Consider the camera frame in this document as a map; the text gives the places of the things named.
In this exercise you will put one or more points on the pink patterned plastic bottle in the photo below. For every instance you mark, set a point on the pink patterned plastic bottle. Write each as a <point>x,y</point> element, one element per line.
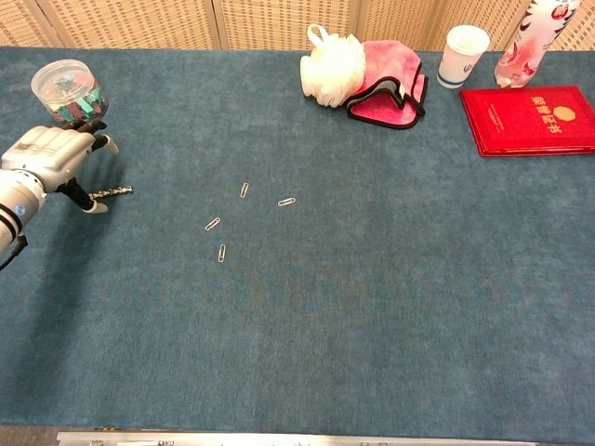
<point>525,51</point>

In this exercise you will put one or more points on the paperclip bottom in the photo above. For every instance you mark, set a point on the paperclip bottom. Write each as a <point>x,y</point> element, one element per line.
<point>221,253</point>

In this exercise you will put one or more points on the woven wicker folding screen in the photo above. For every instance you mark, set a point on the woven wicker folding screen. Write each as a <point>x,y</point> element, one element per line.
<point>139,23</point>

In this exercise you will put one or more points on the clear jar of binder clips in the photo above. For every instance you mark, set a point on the clear jar of binder clips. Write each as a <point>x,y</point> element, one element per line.
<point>70,90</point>

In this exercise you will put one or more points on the pink cloth with black trim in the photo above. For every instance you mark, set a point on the pink cloth with black trim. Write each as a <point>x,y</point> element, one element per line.
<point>395,69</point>

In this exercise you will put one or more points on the teal felt table cover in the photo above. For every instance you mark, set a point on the teal felt table cover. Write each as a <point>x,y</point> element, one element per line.
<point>325,302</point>

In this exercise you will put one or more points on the red certificate book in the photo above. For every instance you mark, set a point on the red certificate book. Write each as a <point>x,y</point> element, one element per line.
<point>530,121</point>

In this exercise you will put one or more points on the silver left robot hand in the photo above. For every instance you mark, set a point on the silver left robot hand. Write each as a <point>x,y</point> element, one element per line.
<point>46,148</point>

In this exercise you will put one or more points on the silver magnetic bead stick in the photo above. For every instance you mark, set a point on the silver magnetic bead stick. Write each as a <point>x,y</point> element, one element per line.
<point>114,191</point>

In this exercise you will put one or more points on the aluminium table edge rail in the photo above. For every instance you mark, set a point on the aluminium table edge rail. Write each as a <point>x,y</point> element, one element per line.
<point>279,438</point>

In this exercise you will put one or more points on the paperclip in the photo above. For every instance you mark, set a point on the paperclip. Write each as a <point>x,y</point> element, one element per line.
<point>286,202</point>
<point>213,223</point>
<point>244,190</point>
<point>221,253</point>

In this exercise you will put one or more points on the white paper cup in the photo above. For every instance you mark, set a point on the white paper cup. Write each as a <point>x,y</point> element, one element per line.
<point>458,60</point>

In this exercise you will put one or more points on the white mesh bath loofah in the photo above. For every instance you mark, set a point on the white mesh bath loofah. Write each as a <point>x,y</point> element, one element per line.
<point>332,69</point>

